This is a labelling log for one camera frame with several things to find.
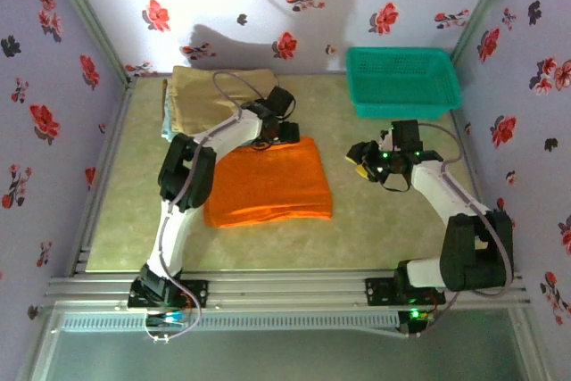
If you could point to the orange trousers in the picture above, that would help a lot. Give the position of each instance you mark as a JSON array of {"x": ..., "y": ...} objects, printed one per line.
[{"x": 267, "y": 184}]

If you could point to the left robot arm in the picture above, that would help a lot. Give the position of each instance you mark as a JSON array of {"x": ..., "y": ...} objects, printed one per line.
[{"x": 169, "y": 238}]

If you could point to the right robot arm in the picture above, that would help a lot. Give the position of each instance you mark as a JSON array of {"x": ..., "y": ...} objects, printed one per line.
[{"x": 446, "y": 193}]

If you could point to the tan folded trousers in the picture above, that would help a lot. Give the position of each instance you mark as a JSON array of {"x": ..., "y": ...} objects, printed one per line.
[{"x": 201, "y": 100}]

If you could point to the teal plastic basket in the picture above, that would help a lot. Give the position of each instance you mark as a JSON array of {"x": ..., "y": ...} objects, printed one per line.
[{"x": 401, "y": 73}]

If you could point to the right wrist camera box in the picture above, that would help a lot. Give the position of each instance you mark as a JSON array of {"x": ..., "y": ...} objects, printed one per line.
[{"x": 384, "y": 142}]

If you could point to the aluminium table side rail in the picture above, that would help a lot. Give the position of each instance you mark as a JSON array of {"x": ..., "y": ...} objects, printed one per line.
[
  {"x": 473, "y": 176},
  {"x": 102, "y": 184}
]

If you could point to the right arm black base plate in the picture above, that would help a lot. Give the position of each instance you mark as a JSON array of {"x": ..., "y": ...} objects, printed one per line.
[{"x": 379, "y": 292}]

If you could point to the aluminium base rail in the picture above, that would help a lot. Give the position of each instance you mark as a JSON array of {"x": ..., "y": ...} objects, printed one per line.
[{"x": 290, "y": 292}]

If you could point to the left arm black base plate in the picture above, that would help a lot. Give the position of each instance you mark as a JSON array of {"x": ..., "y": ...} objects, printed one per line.
[{"x": 196, "y": 292}]

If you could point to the aluminium lower frame bar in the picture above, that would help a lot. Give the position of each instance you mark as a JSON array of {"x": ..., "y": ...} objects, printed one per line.
[
  {"x": 35, "y": 350},
  {"x": 531, "y": 350}
]

